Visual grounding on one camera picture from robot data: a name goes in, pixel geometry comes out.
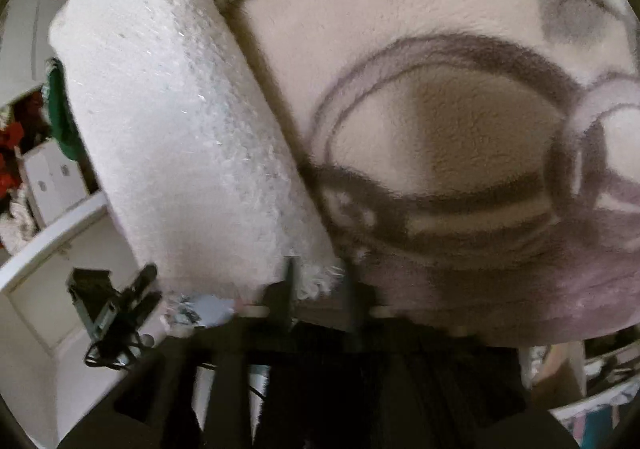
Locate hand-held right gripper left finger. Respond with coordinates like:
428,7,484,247
57,255,302,449

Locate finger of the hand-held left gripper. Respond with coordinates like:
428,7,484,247
127,291,164,326
125,263,159,301

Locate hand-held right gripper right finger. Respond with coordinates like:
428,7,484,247
344,268,593,449

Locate white fuzzy cardigan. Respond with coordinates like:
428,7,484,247
48,0,346,301

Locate red hanging clothes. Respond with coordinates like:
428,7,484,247
0,94,46,202

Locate white drawer cabinet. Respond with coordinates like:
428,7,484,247
0,139,168,449

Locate folded green garment white stripes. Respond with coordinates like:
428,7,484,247
42,56,88,162

